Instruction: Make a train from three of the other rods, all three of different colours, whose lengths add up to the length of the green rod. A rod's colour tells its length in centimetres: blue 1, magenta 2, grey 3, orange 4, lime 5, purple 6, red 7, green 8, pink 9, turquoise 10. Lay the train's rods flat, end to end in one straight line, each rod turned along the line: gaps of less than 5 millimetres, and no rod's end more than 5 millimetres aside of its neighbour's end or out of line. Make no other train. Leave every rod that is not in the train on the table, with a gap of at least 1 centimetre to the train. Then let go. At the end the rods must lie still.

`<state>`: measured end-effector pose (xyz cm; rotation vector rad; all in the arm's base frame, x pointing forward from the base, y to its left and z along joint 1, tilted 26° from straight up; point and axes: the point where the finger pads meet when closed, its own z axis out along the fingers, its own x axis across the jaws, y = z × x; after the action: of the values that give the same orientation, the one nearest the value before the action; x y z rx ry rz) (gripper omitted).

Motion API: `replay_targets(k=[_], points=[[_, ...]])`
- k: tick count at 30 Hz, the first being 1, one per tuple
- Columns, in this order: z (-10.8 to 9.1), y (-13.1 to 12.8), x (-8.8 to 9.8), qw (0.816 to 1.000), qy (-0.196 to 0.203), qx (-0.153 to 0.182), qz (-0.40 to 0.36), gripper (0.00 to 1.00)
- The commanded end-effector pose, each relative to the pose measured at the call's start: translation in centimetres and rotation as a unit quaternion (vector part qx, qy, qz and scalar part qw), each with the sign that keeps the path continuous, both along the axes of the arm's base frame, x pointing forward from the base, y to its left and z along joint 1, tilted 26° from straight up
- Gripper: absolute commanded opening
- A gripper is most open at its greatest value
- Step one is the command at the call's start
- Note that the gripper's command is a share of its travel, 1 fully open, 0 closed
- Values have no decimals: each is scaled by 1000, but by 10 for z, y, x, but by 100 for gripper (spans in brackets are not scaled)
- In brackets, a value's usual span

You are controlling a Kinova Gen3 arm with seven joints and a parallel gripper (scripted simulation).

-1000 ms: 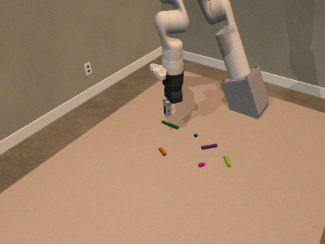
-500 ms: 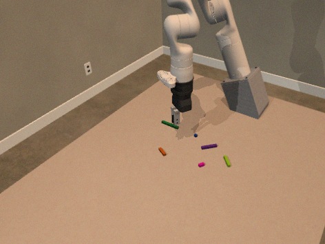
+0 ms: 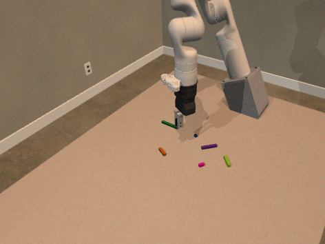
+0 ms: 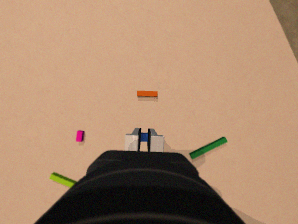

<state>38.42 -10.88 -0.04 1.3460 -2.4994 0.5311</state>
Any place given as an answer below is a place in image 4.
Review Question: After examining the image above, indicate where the orange rod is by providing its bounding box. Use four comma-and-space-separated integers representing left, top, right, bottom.
137, 91, 157, 97

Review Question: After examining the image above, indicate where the magenta rod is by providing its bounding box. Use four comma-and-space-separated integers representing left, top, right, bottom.
76, 130, 84, 142

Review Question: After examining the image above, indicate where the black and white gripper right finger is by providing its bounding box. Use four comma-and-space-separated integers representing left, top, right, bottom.
147, 128, 164, 152

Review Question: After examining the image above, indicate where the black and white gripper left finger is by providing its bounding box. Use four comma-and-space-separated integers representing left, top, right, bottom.
124, 128, 141, 151

